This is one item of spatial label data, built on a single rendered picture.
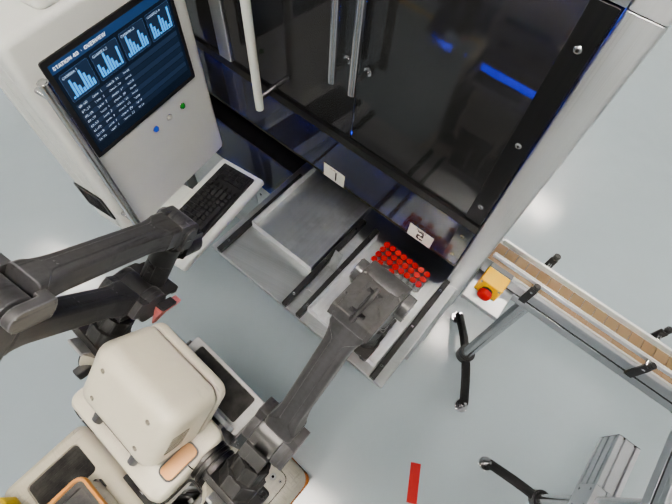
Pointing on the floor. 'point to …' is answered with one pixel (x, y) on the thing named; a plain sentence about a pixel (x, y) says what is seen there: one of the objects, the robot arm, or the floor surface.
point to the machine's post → (565, 131)
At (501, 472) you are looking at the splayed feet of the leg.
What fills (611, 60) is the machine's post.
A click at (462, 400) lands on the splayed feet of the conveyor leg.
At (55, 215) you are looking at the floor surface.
